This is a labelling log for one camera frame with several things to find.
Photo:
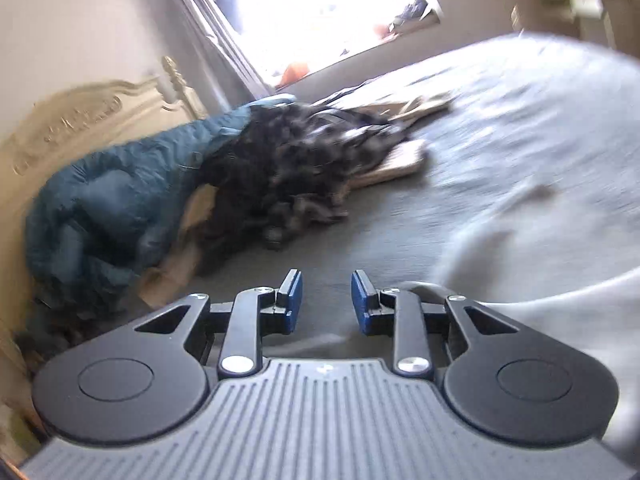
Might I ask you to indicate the cream carved headboard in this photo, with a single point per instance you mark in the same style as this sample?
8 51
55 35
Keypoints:
65 120

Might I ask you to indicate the light tan cloth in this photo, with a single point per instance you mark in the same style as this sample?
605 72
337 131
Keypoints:
420 105

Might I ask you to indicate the grey hoodie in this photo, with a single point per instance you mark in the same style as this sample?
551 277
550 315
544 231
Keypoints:
550 330

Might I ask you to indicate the window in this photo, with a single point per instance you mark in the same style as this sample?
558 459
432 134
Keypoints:
320 5

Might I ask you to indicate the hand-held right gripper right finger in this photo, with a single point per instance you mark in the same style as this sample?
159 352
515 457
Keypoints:
359 305

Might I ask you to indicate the white desk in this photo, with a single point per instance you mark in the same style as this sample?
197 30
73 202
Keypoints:
590 5

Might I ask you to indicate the grey curtain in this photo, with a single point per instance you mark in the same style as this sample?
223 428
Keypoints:
215 50

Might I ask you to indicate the black bag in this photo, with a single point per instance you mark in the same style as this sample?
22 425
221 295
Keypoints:
412 9

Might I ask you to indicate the black jacket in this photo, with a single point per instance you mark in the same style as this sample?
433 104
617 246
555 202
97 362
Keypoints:
235 195

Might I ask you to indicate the beige jacket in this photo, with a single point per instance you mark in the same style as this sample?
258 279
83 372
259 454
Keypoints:
175 270

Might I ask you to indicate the pink pot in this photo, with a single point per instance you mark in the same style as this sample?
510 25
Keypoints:
384 30

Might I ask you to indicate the orange cloth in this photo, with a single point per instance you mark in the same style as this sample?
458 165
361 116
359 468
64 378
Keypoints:
294 74

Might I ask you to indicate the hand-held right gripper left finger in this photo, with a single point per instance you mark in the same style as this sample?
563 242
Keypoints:
295 300

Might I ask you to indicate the cream knit sweater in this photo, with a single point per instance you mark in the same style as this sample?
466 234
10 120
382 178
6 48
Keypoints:
400 162

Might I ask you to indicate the plaid shirt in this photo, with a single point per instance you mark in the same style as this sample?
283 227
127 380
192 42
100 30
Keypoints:
320 160

